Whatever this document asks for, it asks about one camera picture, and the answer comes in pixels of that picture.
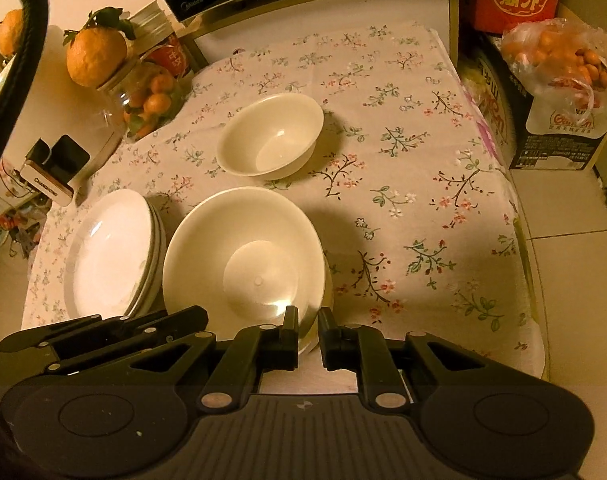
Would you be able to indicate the white bowl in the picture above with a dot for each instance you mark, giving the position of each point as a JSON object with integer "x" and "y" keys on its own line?
{"x": 309, "y": 337}

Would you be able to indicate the large orange pomelo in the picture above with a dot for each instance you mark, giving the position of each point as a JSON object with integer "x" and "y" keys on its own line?
{"x": 97, "y": 50}

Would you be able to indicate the stacked white cups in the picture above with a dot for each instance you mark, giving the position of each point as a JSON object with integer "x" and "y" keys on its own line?
{"x": 150, "y": 26}

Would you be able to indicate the plastic bag of oranges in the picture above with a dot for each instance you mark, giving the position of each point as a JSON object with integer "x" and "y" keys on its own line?
{"x": 561, "y": 62}

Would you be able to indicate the white air fryer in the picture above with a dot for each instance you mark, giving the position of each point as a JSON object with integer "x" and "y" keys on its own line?
{"x": 64, "y": 132}

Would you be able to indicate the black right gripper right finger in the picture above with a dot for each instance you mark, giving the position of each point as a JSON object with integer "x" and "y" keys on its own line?
{"x": 362, "y": 350}

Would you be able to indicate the glass jar of tangerines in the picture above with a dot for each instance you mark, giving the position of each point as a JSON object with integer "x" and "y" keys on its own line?
{"x": 145, "y": 95}

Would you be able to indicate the white plate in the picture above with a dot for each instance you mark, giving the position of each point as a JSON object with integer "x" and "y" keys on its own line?
{"x": 114, "y": 266}

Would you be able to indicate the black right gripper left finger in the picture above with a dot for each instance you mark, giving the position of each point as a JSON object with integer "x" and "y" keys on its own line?
{"x": 253, "y": 351}

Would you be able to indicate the red labelled jar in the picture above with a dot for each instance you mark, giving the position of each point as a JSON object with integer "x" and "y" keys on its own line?
{"x": 170, "y": 54}

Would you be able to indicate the cream bowl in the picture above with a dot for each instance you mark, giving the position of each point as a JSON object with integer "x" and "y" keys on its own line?
{"x": 244, "y": 255}
{"x": 271, "y": 138}

